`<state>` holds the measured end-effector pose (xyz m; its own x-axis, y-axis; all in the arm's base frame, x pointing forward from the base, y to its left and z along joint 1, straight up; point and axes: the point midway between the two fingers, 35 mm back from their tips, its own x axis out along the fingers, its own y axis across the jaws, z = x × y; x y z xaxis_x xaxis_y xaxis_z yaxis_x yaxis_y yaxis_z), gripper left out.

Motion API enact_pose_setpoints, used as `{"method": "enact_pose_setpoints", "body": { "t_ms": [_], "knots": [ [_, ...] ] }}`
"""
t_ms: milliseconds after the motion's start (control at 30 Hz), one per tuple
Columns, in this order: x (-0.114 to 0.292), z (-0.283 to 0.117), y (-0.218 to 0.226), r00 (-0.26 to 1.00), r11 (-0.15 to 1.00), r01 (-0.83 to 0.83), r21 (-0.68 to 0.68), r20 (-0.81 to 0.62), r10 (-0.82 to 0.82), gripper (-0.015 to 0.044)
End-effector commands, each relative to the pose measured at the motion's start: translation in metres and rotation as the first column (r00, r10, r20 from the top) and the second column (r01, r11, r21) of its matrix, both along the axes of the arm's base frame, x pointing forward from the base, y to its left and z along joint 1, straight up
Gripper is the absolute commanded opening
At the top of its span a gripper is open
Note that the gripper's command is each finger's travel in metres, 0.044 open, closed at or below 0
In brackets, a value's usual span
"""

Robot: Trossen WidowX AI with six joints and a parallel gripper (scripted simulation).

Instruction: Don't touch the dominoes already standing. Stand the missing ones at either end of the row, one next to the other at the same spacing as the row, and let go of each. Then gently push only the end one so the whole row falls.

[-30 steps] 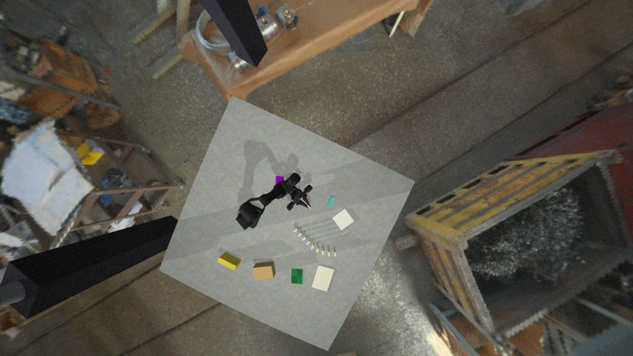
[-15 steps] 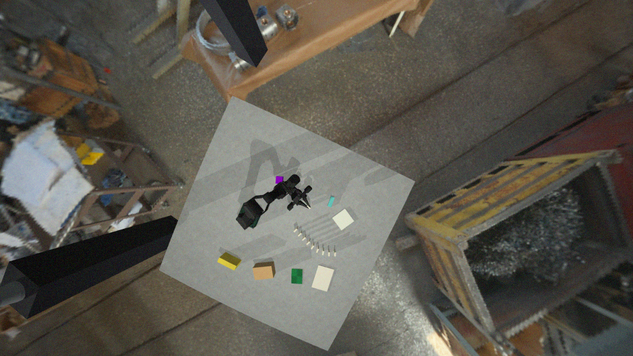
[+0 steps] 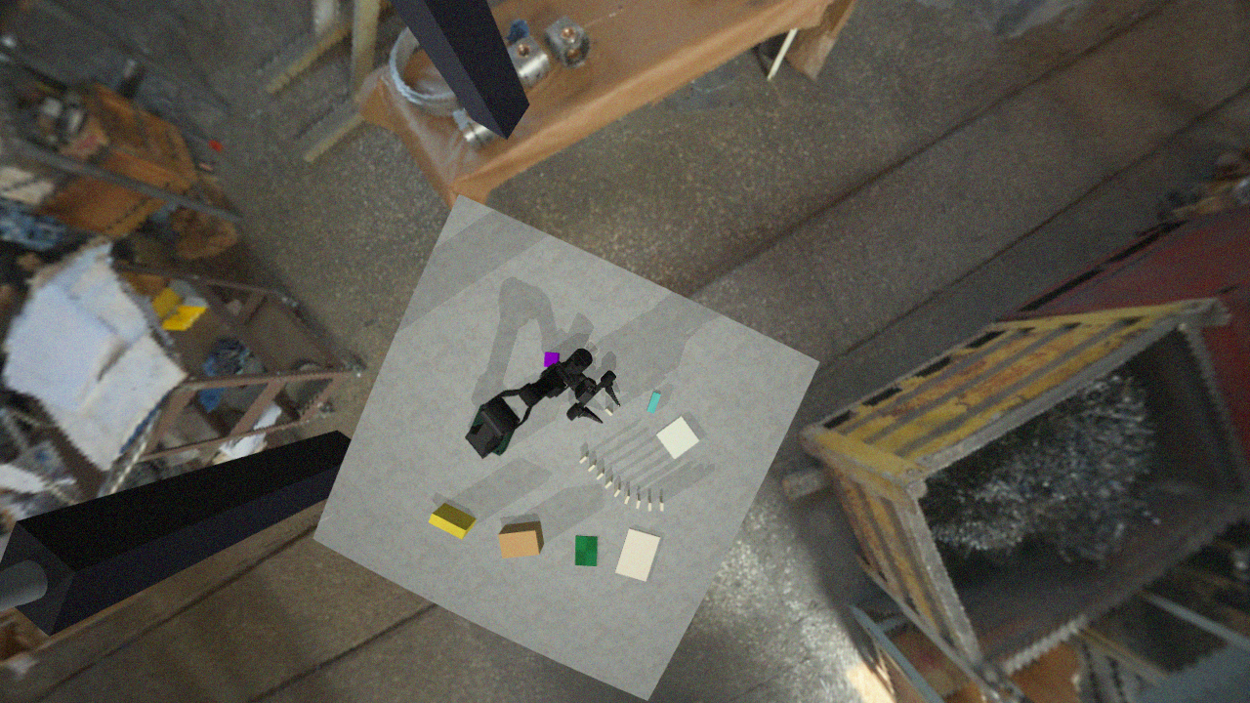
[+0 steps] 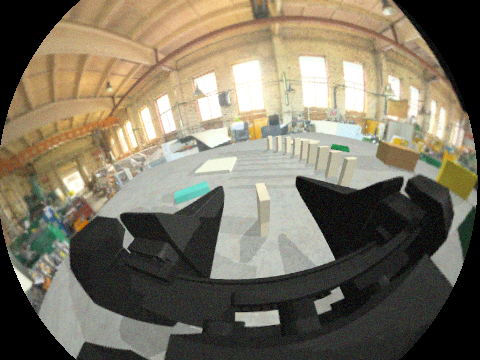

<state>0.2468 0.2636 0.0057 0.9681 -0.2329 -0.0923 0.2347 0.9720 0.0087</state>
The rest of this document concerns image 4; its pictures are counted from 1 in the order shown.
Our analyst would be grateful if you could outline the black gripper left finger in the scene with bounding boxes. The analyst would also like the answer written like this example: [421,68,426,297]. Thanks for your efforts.
[120,185,224,279]

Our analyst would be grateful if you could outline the turquoise rectangular block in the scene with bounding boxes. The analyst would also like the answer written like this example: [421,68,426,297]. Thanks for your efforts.
[175,180,211,204]

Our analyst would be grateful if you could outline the green rectangular block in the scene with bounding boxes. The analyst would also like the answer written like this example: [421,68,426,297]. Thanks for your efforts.
[331,144,349,152]

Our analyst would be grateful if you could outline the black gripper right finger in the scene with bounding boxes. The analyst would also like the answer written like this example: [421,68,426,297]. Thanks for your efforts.
[295,176,404,260]

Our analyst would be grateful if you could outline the yellow rectangular block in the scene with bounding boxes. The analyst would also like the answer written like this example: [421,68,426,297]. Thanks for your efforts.
[436,159,477,201]

